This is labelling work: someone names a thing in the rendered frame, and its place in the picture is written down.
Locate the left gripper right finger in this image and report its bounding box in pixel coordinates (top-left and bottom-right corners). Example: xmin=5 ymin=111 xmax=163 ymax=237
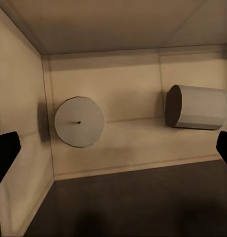
xmin=216 ymin=131 xmax=227 ymax=164

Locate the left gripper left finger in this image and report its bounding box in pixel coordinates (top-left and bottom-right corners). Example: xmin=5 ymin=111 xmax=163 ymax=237
xmin=0 ymin=131 xmax=21 ymax=183

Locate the pillar candle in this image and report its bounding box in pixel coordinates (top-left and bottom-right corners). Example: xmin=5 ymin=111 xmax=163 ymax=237
xmin=54 ymin=96 xmax=106 ymax=148
xmin=165 ymin=85 xmax=227 ymax=131

